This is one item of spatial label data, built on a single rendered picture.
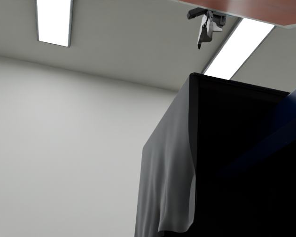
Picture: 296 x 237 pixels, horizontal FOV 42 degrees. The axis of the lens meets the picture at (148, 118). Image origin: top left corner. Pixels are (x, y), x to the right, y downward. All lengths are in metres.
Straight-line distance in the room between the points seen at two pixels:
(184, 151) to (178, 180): 0.06
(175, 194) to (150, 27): 3.32
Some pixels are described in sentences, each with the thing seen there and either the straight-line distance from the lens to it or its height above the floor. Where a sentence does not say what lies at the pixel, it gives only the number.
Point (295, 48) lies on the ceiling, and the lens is 4.33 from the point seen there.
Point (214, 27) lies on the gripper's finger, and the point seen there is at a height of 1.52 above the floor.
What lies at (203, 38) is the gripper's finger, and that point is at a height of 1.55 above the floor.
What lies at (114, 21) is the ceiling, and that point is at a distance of 4.02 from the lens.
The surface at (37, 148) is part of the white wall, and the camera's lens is 4.54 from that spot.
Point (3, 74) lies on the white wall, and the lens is 4.95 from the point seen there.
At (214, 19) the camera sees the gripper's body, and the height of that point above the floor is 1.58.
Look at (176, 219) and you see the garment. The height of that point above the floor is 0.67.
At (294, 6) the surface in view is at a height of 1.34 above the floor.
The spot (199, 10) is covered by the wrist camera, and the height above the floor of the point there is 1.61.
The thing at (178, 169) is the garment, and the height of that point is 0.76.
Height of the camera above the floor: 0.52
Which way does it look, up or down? 25 degrees up
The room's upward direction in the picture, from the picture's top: 6 degrees clockwise
